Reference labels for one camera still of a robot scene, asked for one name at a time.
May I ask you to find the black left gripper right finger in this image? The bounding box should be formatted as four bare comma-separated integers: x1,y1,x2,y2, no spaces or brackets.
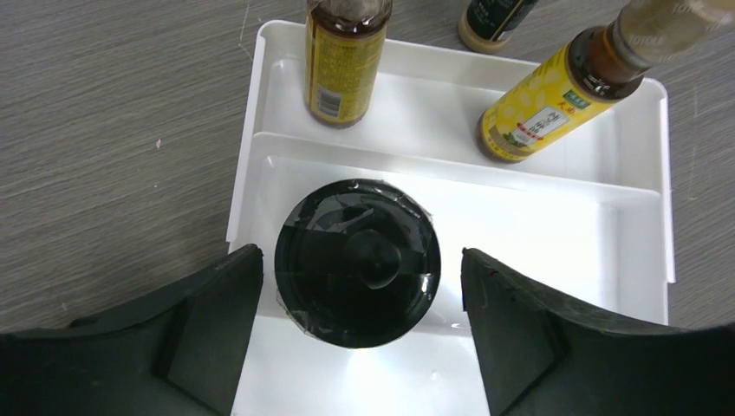
461,249,734,415

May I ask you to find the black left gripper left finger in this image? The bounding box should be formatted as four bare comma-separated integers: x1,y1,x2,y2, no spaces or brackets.
1,244,263,415

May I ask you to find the taped black-lid grinder jar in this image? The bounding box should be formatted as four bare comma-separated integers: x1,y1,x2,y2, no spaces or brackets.
274,179,441,349

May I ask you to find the yellow-label sauce bottle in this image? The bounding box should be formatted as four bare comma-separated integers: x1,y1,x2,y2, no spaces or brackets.
476,1,734,163

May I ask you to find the gold-cap yellow sauce bottle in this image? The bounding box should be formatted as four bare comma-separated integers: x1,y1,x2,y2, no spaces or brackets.
303,0,393,128

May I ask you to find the small black-cap spice bottle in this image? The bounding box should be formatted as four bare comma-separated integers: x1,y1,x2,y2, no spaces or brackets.
458,0,538,54

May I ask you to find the white divided plastic tray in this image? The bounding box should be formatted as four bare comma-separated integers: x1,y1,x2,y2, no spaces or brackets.
226,20,675,415

